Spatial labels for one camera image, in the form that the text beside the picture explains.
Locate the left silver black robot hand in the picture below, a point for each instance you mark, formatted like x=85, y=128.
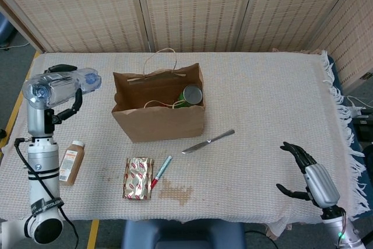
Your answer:
x=39, y=120

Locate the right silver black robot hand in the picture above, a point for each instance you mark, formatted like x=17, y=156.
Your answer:
x=320, y=185

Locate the clear plastic water bottle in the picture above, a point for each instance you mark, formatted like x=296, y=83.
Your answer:
x=64, y=85

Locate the green Pringles can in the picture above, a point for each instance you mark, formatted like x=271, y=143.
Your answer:
x=192, y=94

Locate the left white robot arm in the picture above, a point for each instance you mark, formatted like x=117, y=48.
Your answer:
x=43, y=173

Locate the brown juice bottle white cap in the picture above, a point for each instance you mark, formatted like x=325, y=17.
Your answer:
x=71, y=164

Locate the brown paper bag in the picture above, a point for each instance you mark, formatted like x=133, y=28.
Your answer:
x=157, y=123

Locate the black box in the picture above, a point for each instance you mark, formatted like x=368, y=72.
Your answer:
x=364, y=129

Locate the white woven tablecloth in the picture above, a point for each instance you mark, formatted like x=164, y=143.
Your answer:
x=277, y=100

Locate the gold foil snack package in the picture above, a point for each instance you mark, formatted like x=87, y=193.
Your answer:
x=138, y=179

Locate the steel table knife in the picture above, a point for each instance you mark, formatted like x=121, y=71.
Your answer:
x=204, y=143

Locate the marker pen with red cap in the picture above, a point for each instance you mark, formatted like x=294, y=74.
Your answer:
x=161, y=170

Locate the bamboo folding screen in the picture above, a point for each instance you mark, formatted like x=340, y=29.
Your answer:
x=189, y=7

